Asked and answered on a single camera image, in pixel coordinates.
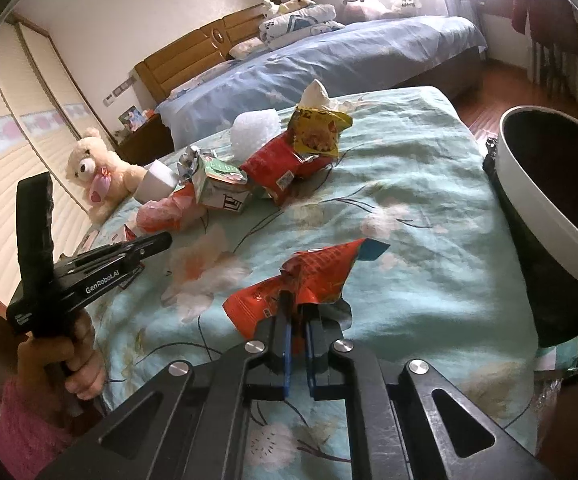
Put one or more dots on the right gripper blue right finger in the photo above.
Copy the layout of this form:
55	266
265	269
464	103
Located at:
320	332

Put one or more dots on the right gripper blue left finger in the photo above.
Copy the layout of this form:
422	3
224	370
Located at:
272	373

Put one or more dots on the orange red snack wrapper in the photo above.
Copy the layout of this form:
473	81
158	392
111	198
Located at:
313	278

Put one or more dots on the pink plastic bag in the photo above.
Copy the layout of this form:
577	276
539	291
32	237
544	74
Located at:
173	213

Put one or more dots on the white foam block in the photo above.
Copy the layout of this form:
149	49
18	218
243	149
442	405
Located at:
158	183

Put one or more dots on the green milk carton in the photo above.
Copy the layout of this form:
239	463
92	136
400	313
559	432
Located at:
219	185

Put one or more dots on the red snack bag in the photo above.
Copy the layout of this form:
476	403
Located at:
276	165

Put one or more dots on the silver blue wrapper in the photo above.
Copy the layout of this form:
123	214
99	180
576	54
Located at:
189	164

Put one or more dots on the yellow snack bag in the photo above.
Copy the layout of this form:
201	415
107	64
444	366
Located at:
317	132

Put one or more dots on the white paper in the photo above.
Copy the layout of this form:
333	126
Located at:
316	96

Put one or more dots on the pink sweater forearm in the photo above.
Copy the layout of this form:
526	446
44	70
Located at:
27	442

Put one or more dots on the white round trash bin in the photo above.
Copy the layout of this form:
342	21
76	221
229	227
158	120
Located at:
533	167

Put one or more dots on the person's left hand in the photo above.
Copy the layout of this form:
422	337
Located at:
72	364

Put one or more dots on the small red white carton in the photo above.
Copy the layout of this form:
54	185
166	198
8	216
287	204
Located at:
125	233

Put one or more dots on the cream teddy bear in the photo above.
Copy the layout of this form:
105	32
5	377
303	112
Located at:
106	179

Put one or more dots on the floral green tablecloth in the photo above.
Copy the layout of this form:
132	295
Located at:
449	288

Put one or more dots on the sliding wardrobe doors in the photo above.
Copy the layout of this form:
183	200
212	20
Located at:
42	116

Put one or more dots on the wooden nightstand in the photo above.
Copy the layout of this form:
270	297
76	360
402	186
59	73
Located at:
150	141

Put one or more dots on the white foam net sleeve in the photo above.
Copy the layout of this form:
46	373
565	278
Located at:
251	131

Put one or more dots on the wooden headboard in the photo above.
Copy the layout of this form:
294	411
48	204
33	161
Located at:
195	52

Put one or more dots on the bed with blue cover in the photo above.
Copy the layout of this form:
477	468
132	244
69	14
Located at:
362	57

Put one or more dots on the pink pillow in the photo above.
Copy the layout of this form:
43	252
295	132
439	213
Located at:
247	48

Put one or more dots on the folded white blue quilt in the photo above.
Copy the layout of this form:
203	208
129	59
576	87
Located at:
285	29

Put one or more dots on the plush toys on quilt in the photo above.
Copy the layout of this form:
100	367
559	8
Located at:
273	8

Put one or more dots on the dark red hanging coat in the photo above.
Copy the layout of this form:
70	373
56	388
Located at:
550	23

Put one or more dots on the photo frame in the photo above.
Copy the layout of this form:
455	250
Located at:
132	119

